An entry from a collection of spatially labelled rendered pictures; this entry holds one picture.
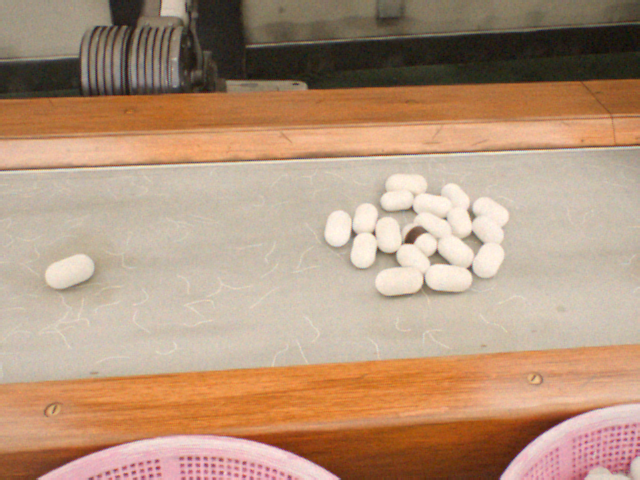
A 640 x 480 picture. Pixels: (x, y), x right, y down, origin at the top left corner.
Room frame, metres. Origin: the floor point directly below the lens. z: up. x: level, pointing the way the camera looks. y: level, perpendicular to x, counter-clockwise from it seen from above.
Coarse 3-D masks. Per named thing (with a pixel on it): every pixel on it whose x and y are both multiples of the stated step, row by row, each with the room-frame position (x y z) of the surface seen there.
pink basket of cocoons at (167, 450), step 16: (112, 448) 0.25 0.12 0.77; (128, 448) 0.25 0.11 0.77; (144, 448) 0.26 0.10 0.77; (160, 448) 0.26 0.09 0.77; (176, 448) 0.26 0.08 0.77; (192, 448) 0.26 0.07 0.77; (208, 448) 0.26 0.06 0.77; (224, 448) 0.26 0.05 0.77; (240, 448) 0.26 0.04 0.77; (256, 448) 0.26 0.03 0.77; (272, 448) 0.26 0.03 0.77; (80, 464) 0.24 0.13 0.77; (96, 464) 0.25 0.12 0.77; (112, 464) 0.25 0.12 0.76; (128, 464) 0.25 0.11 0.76; (144, 464) 0.25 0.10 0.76; (160, 464) 0.25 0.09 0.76; (176, 464) 0.25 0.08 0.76; (192, 464) 0.25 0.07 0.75; (208, 464) 0.25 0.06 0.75; (224, 464) 0.25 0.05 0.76; (240, 464) 0.25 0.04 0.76; (256, 464) 0.25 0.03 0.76; (272, 464) 0.25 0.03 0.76; (288, 464) 0.25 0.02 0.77; (304, 464) 0.24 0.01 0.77
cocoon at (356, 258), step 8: (360, 240) 0.47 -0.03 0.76; (368, 240) 0.47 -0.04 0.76; (376, 240) 0.48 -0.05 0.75; (360, 248) 0.46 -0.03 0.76; (368, 248) 0.46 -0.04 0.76; (376, 248) 0.47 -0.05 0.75; (352, 256) 0.46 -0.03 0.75; (360, 256) 0.45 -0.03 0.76; (368, 256) 0.45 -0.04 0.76; (360, 264) 0.45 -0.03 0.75; (368, 264) 0.45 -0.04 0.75
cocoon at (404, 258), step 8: (400, 248) 0.46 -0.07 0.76; (408, 248) 0.46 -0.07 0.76; (416, 248) 0.46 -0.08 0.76; (400, 256) 0.46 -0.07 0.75; (408, 256) 0.45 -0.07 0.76; (416, 256) 0.45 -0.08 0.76; (424, 256) 0.45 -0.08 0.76; (408, 264) 0.45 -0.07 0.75; (416, 264) 0.44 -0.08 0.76; (424, 264) 0.44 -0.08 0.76; (424, 272) 0.44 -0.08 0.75
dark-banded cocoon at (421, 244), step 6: (408, 228) 0.49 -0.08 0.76; (402, 234) 0.49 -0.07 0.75; (426, 234) 0.48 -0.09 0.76; (402, 240) 0.49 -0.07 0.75; (420, 240) 0.47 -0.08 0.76; (426, 240) 0.47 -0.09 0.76; (432, 240) 0.47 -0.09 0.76; (420, 246) 0.47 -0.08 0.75; (426, 246) 0.47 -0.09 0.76; (432, 246) 0.47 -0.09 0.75; (426, 252) 0.47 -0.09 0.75; (432, 252) 0.47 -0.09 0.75
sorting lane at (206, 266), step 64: (0, 192) 0.56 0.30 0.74; (64, 192) 0.56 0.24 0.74; (128, 192) 0.57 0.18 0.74; (192, 192) 0.57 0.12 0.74; (256, 192) 0.57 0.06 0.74; (320, 192) 0.57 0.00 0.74; (384, 192) 0.57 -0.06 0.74; (512, 192) 0.57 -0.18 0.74; (576, 192) 0.58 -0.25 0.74; (0, 256) 0.47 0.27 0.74; (64, 256) 0.47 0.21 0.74; (128, 256) 0.47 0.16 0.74; (192, 256) 0.47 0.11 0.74; (256, 256) 0.47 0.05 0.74; (320, 256) 0.47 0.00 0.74; (384, 256) 0.47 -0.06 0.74; (512, 256) 0.48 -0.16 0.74; (576, 256) 0.48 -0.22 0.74; (0, 320) 0.39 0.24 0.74; (64, 320) 0.39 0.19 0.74; (128, 320) 0.39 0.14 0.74; (192, 320) 0.39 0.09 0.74; (256, 320) 0.39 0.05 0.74; (320, 320) 0.39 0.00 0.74; (384, 320) 0.39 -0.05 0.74; (448, 320) 0.40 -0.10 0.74; (512, 320) 0.40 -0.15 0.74; (576, 320) 0.40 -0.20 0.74
